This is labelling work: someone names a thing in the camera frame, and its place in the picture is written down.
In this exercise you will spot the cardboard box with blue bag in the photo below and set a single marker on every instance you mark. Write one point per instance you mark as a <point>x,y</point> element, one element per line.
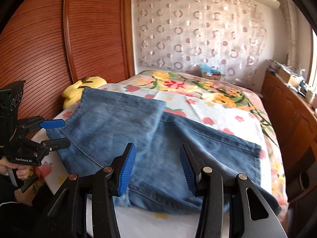
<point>210,73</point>

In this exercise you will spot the wooden slatted headboard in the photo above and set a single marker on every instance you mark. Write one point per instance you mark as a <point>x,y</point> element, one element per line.
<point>51,44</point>

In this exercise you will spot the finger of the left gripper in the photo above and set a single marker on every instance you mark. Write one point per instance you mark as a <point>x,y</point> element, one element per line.
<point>55,145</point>
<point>55,123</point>

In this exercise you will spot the floral bedspread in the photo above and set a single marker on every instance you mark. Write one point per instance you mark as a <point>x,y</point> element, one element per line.
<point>223,99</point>

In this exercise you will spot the circle pattern sheer curtain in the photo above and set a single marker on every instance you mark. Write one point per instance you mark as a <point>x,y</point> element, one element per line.
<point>183,35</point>

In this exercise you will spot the long wooden cabinet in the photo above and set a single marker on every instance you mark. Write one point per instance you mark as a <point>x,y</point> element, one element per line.
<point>294,124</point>

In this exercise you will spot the patterned window drape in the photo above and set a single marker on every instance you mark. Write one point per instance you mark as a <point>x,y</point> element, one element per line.
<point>290,14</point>

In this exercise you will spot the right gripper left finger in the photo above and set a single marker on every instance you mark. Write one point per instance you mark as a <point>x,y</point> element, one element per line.
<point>67,216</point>

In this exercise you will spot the white strawberry print blanket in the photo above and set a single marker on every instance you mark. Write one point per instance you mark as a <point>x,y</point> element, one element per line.
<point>133,221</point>

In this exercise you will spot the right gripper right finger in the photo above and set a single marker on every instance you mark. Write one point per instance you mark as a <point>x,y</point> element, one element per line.
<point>250,215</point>

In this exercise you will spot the yellow Pikachu plush toy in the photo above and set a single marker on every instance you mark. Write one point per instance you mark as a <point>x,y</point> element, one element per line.
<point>73,93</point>

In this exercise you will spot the beige cardboard box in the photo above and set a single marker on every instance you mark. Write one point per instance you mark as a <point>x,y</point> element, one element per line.
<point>289,76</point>

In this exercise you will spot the blue denim jeans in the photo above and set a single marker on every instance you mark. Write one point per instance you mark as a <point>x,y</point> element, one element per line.
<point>105,122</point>

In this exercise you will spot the window with wooden frame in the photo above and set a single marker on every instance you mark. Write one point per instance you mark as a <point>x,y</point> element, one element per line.
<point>312,70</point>

